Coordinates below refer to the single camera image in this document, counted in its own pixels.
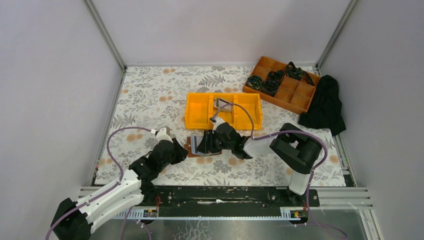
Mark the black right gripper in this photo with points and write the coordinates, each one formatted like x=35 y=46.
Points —
x=213 y=141

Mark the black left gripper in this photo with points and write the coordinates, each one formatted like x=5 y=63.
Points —
x=177 y=151

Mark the brown leather card holder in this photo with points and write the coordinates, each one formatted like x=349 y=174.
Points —
x=192 y=143

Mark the yellow plastic bin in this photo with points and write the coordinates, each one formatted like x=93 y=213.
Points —
x=251 y=102
x=197 y=111
x=229 y=117

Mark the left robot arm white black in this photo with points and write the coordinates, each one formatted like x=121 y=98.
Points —
x=79 y=219

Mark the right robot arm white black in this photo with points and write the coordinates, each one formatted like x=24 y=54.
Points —
x=297 y=148

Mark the rolled tie green yellow pattern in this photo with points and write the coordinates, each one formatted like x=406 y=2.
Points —
x=254 y=82

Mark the rolled tie dark brown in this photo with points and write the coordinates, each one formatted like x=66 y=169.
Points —
x=269 y=87

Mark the rolled tie dark orange pattern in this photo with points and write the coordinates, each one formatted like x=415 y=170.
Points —
x=276 y=76

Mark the wooden compartment tray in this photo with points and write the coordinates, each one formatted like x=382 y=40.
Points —
x=292 y=95

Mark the loose dark floral tie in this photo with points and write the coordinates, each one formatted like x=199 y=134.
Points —
x=297 y=73

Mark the black cloth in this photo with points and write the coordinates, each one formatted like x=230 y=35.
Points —
x=325 y=109

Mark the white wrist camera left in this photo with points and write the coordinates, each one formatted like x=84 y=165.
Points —
x=163 y=134

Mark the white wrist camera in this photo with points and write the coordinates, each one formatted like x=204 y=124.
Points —
x=163 y=134
x=216 y=121

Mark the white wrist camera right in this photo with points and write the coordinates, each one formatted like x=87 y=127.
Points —
x=216 y=121

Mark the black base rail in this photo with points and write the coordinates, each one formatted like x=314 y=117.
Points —
x=227 y=202

